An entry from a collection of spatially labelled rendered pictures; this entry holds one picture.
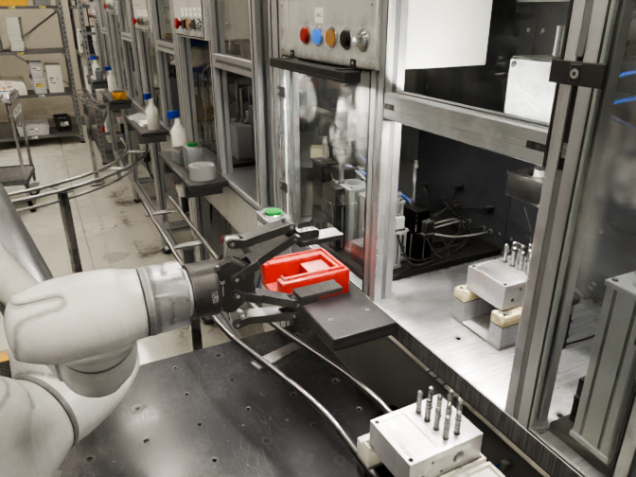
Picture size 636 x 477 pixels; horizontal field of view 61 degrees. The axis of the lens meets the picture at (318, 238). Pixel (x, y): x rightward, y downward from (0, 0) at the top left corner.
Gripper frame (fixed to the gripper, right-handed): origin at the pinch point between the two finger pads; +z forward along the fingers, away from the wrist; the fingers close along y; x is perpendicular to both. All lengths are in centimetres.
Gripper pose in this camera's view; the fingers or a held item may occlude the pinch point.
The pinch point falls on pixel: (323, 263)
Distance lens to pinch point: 80.3
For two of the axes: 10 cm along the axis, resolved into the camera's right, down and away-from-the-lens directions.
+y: 0.0, -9.2, -3.9
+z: 8.9, -1.7, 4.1
